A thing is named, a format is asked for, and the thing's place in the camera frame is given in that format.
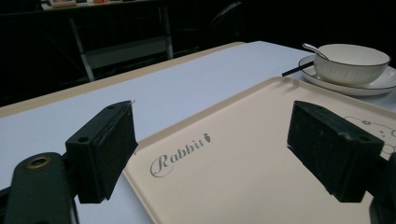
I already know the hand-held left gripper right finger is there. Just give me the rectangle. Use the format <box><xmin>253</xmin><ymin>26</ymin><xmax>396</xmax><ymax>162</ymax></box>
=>
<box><xmin>286</xmin><ymin>100</ymin><xmax>385</xmax><ymax>203</ymax></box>

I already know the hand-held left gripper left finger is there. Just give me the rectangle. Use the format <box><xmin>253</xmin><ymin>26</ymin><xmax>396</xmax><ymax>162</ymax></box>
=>
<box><xmin>64</xmin><ymin>100</ymin><xmax>139</xmax><ymax>204</ymax></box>

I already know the white plate with dark rim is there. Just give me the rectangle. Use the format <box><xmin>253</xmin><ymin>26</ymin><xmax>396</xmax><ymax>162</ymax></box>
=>
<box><xmin>298</xmin><ymin>54</ymin><xmax>396</xmax><ymax>97</ymax></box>

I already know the beige plastic tray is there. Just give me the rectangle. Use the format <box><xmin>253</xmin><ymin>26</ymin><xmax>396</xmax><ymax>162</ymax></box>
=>
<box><xmin>122</xmin><ymin>76</ymin><xmax>396</xmax><ymax>224</ymax></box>

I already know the black chopstick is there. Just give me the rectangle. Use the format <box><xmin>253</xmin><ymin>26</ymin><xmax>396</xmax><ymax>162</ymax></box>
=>
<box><xmin>281</xmin><ymin>60</ymin><xmax>316</xmax><ymax>77</ymax></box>

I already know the white ribbed bowl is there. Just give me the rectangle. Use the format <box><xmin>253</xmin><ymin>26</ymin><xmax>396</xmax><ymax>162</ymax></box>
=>
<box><xmin>312</xmin><ymin>43</ymin><xmax>391</xmax><ymax>88</ymax></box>

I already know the white ceramic spoon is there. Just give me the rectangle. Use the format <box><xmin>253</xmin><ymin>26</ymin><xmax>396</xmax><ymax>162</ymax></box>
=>
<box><xmin>302</xmin><ymin>42</ymin><xmax>331</xmax><ymax>61</ymax></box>

